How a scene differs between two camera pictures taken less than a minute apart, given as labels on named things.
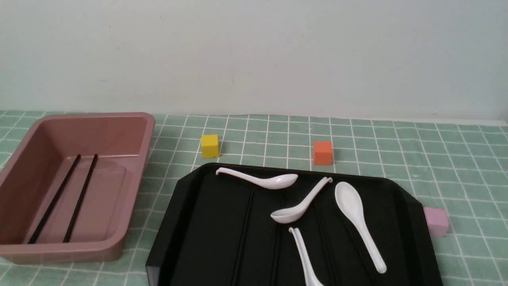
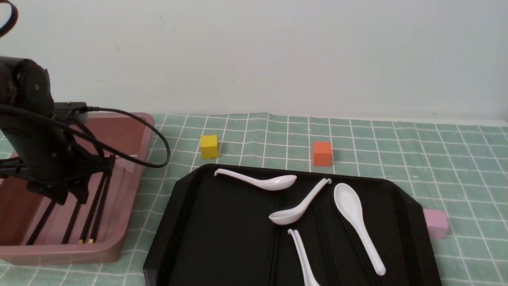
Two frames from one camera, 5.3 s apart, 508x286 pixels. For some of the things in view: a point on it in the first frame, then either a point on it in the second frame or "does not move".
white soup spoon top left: [268, 182] does not move
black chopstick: [241, 248] → [93, 209]
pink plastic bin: [68, 194] does not move
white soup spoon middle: [289, 215] does not move
